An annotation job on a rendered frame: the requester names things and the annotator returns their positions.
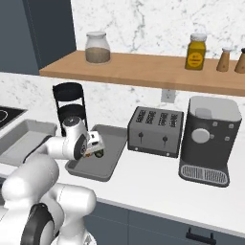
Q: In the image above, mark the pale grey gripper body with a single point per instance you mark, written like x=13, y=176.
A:
x=95, y=147

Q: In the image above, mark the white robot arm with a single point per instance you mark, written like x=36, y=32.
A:
x=30, y=178

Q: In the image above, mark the dark green cucumber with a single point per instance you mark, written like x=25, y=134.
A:
x=99, y=154

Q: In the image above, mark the orange chicken drumstick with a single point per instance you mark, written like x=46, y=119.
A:
x=86, y=155

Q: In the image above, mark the grey baking tray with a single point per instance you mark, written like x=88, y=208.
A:
x=110, y=150

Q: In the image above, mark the grey four-slot toaster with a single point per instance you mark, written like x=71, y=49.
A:
x=154, y=132

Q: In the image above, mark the dark blue drawer front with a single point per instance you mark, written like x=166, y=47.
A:
x=159, y=229
x=108, y=223

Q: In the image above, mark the black hob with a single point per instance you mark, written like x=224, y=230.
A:
x=8, y=115

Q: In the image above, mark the glass jar with brown contents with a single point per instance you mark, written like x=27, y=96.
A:
x=97, y=49

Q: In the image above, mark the dark grey coffee machine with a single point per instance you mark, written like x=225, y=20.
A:
x=207, y=140

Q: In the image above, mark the yellow bottle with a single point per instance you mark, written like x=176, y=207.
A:
x=195, y=52

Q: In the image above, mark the wooden shaker with white cap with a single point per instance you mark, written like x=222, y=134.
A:
x=224, y=60

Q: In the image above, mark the wooden shaker with black cap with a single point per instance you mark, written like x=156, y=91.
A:
x=241, y=62

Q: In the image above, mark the white wall socket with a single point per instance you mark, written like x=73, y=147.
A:
x=168, y=95

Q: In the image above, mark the wooden wall shelf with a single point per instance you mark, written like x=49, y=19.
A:
x=143, y=71

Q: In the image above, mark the dark blue wall cupboard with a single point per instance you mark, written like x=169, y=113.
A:
x=35, y=32

